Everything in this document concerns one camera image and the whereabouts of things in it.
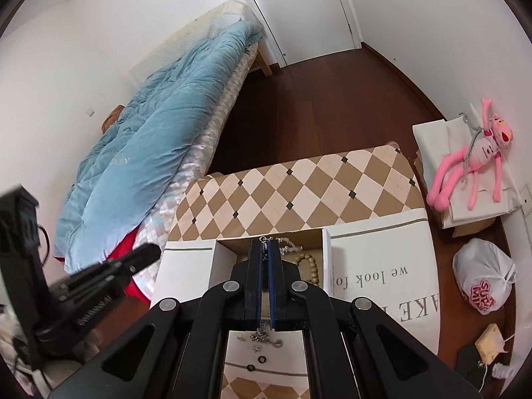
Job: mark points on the patterned bed mattress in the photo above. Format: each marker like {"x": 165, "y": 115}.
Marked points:
{"x": 216, "y": 133}

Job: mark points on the red cloth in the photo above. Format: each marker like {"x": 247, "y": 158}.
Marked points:
{"x": 129, "y": 243}

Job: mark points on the pink plush toy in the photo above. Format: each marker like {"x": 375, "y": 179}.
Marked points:
{"x": 482, "y": 153}

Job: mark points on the white plastic bag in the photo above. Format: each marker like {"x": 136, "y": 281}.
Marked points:
{"x": 482, "y": 270}

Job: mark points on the white cardboard box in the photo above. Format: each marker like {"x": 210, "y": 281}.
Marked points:
{"x": 374, "y": 257}

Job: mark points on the wooden bed leg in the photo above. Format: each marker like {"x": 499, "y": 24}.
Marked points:
{"x": 264, "y": 64}

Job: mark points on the white door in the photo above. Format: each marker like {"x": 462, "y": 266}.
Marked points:
{"x": 303, "y": 12}

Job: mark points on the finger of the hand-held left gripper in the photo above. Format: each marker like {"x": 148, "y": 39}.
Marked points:
{"x": 133, "y": 259}

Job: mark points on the yellow power adapter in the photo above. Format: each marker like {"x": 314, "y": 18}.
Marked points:
{"x": 489, "y": 343}

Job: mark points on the light blue duvet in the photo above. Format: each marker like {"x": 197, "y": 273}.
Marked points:
{"x": 166, "y": 133}

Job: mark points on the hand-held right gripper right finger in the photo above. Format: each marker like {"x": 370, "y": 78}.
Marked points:
{"x": 272, "y": 276}

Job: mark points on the checkered tablecloth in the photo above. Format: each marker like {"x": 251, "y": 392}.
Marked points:
{"x": 299, "y": 191}

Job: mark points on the black flat pouch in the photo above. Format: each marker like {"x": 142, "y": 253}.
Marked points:
{"x": 469, "y": 361}

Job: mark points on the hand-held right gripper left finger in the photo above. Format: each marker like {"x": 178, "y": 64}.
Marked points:
{"x": 259, "y": 276}

